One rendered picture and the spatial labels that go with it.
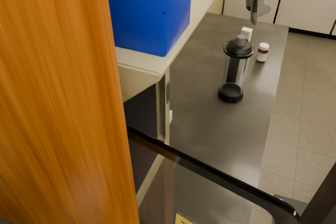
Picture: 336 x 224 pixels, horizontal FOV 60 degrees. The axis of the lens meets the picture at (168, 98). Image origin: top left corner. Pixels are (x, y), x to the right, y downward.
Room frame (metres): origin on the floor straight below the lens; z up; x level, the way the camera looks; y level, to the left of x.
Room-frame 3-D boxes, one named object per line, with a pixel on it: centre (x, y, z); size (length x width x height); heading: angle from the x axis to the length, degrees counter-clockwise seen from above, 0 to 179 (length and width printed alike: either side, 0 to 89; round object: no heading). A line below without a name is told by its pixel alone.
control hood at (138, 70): (0.45, 0.00, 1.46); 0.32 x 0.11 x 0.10; 158
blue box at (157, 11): (0.38, 0.03, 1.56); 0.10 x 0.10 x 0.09; 68
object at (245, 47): (0.89, -0.25, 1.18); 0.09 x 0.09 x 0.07
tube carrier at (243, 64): (0.89, -0.25, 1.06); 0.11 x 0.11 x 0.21
